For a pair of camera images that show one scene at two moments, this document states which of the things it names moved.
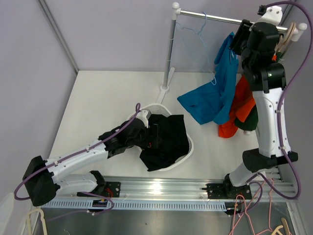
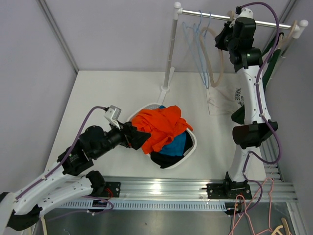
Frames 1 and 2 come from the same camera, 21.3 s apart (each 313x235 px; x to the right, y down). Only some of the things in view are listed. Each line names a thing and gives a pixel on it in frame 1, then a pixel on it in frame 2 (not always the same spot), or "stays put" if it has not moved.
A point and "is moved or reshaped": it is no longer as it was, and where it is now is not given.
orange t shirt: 243,100 is moved or reshaped
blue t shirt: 214,102 → 176,147
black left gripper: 153,142 → 137,138
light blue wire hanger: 199,33 → 193,38
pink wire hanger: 270,228 stays put
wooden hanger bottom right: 285,224 stays put
